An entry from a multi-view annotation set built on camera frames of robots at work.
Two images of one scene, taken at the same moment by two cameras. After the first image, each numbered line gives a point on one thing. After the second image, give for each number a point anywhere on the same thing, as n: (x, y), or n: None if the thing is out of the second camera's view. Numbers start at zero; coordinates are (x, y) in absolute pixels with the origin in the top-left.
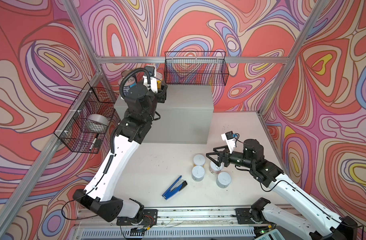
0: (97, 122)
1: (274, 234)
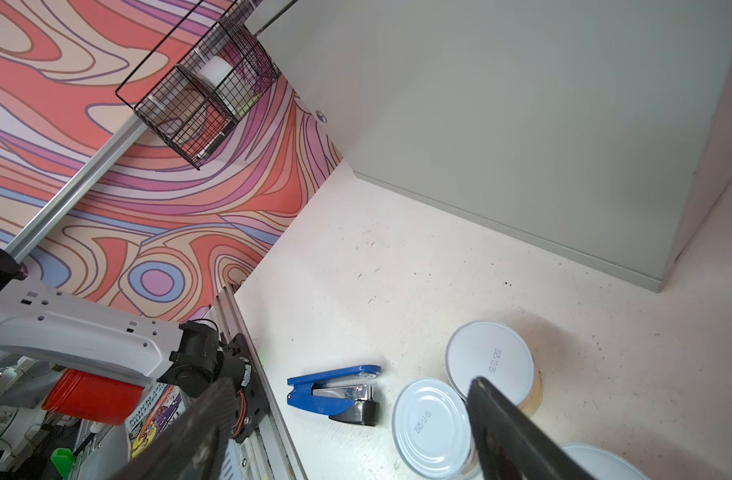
0: (214, 68)
1: None
